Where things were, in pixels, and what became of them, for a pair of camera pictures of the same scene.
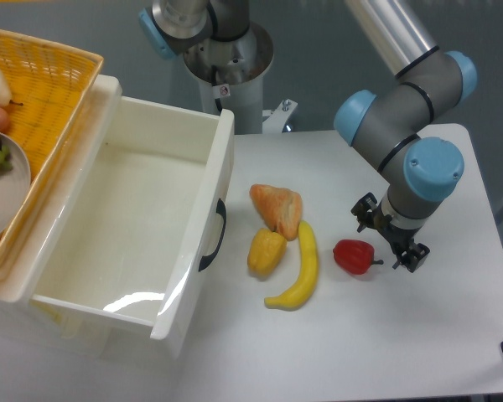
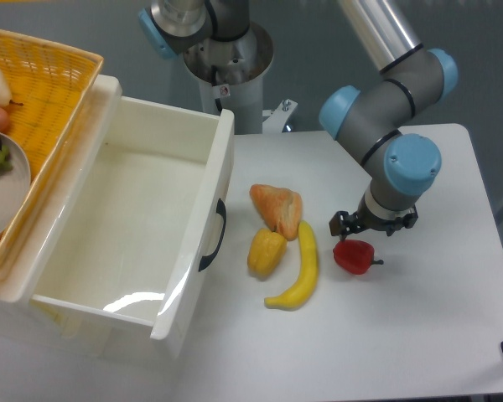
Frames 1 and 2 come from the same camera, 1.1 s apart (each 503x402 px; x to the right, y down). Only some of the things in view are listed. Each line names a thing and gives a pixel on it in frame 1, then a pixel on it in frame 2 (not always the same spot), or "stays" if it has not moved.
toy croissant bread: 279,207 stays
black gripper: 397,237 to 344,224
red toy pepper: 355,255 stays
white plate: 6,193 stays
